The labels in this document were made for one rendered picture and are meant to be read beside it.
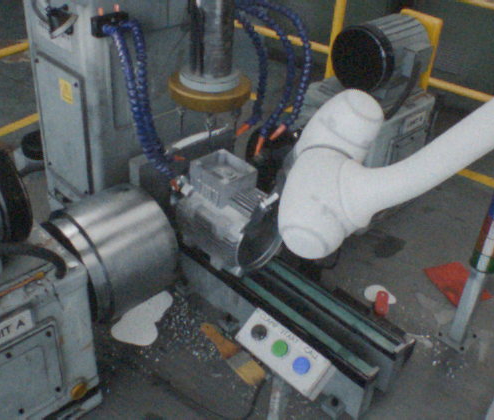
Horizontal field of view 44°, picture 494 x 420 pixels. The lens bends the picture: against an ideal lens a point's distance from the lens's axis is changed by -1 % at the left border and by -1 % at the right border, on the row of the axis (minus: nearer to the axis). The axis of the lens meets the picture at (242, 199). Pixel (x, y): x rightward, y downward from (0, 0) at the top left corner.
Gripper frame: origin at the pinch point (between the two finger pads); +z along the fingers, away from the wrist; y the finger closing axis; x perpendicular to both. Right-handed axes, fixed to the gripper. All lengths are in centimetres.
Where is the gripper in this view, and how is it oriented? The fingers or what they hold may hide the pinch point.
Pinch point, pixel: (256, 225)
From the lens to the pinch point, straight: 129.4
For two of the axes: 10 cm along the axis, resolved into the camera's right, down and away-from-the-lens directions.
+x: 5.7, 7.9, -2.1
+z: -4.0, 4.9, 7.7
